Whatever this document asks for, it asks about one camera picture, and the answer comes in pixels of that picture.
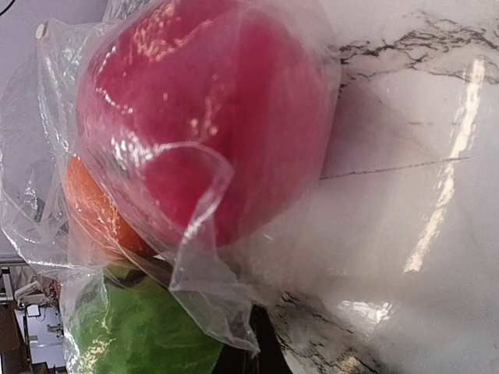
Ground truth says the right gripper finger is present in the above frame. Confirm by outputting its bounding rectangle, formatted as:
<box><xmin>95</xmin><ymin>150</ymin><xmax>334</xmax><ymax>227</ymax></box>
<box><xmin>210</xmin><ymin>305</ymin><xmax>292</xmax><ymax>374</ymax></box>

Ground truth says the clear zip top bag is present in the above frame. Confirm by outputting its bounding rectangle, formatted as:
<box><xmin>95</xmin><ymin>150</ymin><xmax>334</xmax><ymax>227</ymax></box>
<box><xmin>0</xmin><ymin>0</ymin><xmax>398</xmax><ymax>374</ymax></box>

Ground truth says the orange fake orange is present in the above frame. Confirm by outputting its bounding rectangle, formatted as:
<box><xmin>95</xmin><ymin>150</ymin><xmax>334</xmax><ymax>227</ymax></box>
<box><xmin>64</xmin><ymin>157</ymin><xmax>156</xmax><ymax>257</ymax></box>

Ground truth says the red fake apple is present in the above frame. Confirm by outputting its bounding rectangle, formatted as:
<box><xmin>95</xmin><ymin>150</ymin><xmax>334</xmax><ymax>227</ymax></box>
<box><xmin>76</xmin><ymin>1</ymin><xmax>340</xmax><ymax>246</ymax></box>

